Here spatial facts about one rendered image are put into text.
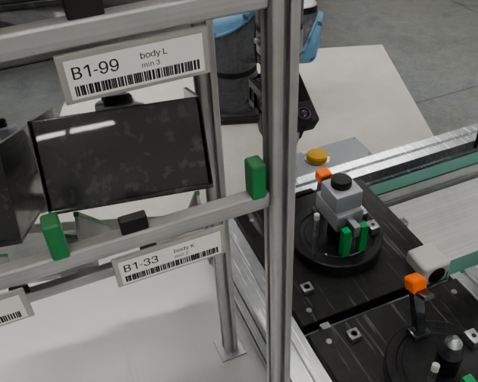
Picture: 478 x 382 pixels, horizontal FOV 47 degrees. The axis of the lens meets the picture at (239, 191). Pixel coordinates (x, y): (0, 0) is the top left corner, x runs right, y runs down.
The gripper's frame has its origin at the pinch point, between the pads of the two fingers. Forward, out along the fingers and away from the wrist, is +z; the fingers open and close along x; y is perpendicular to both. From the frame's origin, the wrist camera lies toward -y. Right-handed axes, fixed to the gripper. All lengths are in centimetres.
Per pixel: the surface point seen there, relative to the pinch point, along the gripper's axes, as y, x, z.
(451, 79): 146, -180, 98
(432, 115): 118, -146, 98
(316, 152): 0.3, -7.1, 1.2
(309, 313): -32.0, 11.5, 1.4
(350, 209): -23.8, 1.0, -7.1
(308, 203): -11.7, 1.0, 1.4
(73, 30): -43, 34, -48
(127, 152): -37, 32, -36
